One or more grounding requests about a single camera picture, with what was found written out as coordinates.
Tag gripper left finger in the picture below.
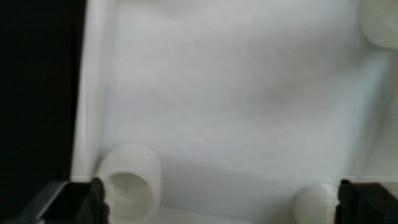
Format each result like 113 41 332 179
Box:
14 178 110 224

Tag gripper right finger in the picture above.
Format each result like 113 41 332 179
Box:
334 179 398 224

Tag white square table top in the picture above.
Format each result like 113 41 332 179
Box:
71 0 398 224

